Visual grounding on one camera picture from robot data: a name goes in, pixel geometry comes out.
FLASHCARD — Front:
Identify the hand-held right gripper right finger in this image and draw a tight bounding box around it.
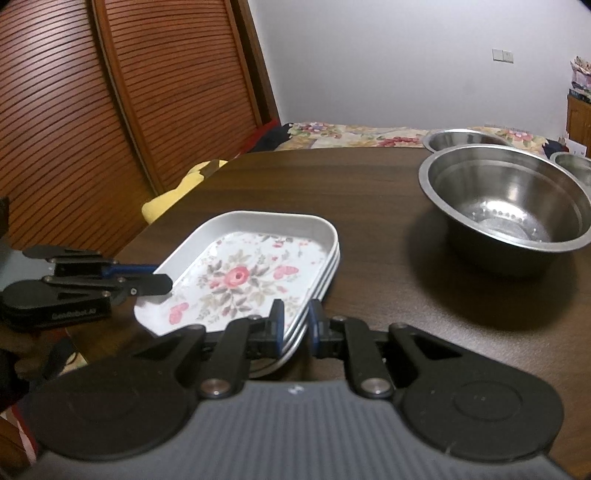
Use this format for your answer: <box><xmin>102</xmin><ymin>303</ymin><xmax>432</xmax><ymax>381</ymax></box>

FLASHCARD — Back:
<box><xmin>307</xmin><ymin>299</ymin><xmax>463</xmax><ymax>400</ymax></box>

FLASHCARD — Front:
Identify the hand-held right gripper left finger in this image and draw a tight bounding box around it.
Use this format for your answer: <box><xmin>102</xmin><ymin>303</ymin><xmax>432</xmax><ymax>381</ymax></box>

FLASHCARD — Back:
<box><xmin>133</xmin><ymin>299</ymin><xmax>284</xmax><ymax>400</ymax></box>

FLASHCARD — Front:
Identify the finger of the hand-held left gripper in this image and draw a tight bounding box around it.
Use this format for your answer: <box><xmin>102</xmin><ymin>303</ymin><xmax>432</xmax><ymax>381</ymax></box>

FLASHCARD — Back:
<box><xmin>42</xmin><ymin>273</ymin><xmax>174</xmax><ymax>299</ymax></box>
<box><xmin>23</xmin><ymin>246</ymin><xmax>158</xmax><ymax>278</ymax></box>

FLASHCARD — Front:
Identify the large steel bowl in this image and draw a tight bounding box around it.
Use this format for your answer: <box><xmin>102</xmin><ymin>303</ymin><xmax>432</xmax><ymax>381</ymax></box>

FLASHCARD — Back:
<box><xmin>419</xmin><ymin>144</ymin><xmax>591</xmax><ymax>278</ymax></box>

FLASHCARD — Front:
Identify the person's left hand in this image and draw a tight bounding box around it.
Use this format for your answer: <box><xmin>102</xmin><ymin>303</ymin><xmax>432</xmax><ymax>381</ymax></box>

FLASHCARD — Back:
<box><xmin>14</xmin><ymin>330</ymin><xmax>63</xmax><ymax>381</ymax></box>

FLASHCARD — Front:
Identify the yellow cloth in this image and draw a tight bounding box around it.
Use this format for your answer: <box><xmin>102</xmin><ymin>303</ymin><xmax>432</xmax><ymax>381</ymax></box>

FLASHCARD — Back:
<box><xmin>141</xmin><ymin>159</ymin><xmax>229</xmax><ymax>224</ymax></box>

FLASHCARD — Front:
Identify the wooden louvered wardrobe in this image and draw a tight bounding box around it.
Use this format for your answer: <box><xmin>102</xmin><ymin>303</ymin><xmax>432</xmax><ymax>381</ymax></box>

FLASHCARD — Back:
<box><xmin>0</xmin><ymin>0</ymin><xmax>280</xmax><ymax>259</ymax></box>

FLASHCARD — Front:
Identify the red cloth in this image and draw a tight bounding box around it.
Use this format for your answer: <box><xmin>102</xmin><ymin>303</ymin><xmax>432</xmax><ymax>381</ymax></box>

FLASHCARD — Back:
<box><xmin>245</xmin><ymin>121</ymin><xmax>282</xmax><ymax>153</ymax></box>

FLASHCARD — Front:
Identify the wooden sideboard cabinet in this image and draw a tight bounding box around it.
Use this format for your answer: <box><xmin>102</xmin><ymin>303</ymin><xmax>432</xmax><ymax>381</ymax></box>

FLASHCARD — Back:
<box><xmin>566</xmin><ymin>92</ymin><xmax>591</xmax><ymax>158</ymax></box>

